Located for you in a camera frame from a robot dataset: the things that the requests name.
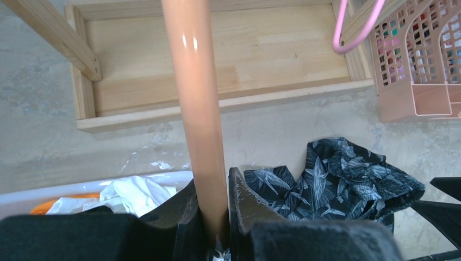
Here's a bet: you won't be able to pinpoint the white shorts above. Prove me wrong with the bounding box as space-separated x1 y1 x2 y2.
47 176 178 217

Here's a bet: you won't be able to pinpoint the pink plastic file organizer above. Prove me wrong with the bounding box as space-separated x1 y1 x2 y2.
369 0 460 123

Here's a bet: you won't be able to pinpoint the orange hanger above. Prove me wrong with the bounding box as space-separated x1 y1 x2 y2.
162 1 230 248

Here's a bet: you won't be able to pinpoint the dark camouflage shorts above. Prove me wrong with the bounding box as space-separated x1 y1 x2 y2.
244 137 426 229

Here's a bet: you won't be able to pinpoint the orange shorts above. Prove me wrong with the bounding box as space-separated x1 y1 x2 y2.
30 193 99 215

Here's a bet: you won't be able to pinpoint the white plastic basket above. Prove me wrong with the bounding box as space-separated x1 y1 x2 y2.
1 171 193 219

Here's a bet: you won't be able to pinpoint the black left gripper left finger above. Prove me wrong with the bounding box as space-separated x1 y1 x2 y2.
1 182 207 260

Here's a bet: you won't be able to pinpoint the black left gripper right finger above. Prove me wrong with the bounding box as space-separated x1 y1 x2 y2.
228 167 403 260

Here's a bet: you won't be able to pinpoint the pink thin hanger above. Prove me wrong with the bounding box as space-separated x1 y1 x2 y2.
332 0 385 54

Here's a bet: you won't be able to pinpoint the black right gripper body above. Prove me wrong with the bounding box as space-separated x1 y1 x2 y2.
411 177 460 260

